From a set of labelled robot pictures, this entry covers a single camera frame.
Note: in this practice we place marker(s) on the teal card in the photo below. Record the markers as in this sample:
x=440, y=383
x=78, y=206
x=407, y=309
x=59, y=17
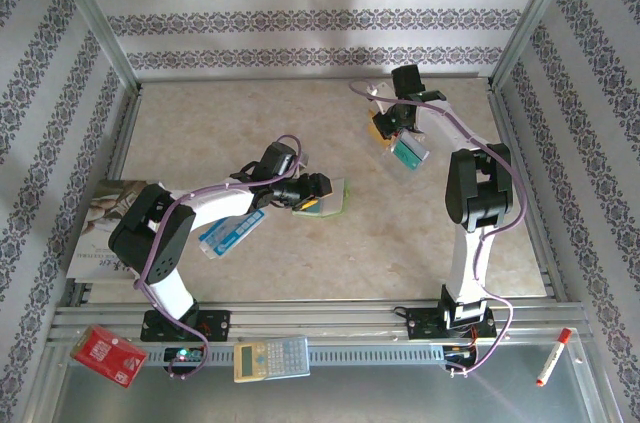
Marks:
x=310, y=209
x=406, y=157

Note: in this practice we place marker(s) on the green card holder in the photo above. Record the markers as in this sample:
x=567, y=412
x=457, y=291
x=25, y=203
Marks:
x=336, y=193

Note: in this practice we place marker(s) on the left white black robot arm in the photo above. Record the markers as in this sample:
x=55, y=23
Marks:
x=220, y=203

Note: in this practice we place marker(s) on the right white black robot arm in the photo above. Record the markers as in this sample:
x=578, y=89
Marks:
x=467, y=263

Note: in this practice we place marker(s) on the grey card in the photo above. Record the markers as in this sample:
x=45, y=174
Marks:
x=417, y=145

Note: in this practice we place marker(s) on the clear acrylic card stand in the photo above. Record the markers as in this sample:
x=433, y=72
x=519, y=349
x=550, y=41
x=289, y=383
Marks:
x=400, y=172

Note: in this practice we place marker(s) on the blue white packet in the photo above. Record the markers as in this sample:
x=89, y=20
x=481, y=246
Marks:
x=232, y=235

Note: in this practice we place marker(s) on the beige grey calculator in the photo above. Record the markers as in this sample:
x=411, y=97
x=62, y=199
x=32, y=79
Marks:
x=272, y=358

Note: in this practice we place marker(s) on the small black controller board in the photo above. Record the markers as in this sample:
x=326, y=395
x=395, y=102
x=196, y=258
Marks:
x=182, y=355
x=460, y=354

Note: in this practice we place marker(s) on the metal sheet shelf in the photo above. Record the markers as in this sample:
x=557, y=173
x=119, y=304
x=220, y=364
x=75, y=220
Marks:
x=350, y=398

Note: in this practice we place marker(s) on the magazine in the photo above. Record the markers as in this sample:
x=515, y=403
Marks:
x=100, y=213

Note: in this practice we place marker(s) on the red box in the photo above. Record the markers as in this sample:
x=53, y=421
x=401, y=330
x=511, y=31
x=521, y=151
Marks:
x=107, y=355

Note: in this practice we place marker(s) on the white marker red cap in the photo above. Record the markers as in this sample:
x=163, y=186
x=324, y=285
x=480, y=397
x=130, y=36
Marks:
x=552, y=355

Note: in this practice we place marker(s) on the aluminium rear rail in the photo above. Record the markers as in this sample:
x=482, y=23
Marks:
x=300, y=79

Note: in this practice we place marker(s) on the aluminium mounting rail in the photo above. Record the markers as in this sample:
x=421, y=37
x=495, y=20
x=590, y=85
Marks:
x=325, y=315

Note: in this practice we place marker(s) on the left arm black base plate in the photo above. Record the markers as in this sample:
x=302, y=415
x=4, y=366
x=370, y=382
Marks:
x=215, y=325

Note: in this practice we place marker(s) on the aluminium side rail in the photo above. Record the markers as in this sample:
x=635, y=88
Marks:
x=125, y=143
x=530, y=203

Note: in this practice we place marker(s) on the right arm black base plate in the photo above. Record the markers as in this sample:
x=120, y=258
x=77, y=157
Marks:
x=422, y=323

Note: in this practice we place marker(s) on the aluminium frame post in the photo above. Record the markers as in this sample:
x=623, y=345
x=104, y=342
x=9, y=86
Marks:
x=535, y=13
x=90, y=13

